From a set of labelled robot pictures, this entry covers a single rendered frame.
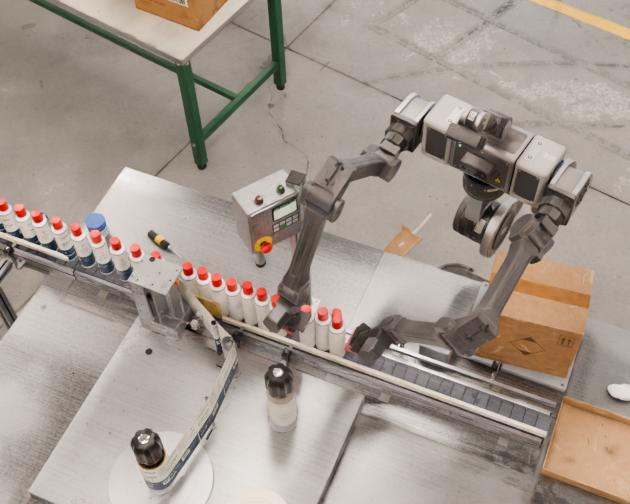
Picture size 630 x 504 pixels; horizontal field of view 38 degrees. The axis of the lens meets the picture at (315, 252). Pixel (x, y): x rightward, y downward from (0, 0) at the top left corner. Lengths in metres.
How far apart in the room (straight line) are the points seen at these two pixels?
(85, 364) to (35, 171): 1.89
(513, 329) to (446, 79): 2.44
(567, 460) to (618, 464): 0.15
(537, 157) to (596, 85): 2.54
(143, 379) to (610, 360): 1.50
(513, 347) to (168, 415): 1.09
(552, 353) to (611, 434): 0.30
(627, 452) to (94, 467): 1.60
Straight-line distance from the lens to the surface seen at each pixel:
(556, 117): 4.94
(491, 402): 2.91
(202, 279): 2.93
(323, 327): 2.83
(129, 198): 3.48
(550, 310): 2.83
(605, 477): 2.93
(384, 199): 4.46
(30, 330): 3.23
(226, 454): 2.82
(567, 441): 2.95
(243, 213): 2.56
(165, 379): 2.96
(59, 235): 3.17
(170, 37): 4.15
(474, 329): 2.32
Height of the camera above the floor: 3.45
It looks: 54 degrees down
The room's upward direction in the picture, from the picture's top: 2 degrees counter-clockwise
